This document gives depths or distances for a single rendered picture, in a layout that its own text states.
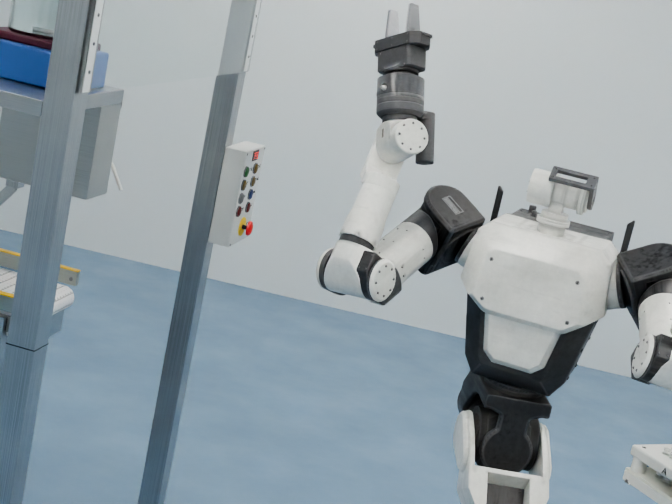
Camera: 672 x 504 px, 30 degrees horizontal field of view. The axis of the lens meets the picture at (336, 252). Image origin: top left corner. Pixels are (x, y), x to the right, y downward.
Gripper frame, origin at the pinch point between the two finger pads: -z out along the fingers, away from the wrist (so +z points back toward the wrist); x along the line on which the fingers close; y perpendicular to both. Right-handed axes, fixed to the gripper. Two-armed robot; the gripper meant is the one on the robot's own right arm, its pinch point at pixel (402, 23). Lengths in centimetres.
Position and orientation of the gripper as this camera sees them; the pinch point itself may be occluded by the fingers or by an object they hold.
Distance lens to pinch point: 238.8
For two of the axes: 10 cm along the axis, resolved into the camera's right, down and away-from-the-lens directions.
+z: -0.4, 9.9, -1.5
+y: -7.3, -1.3, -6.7
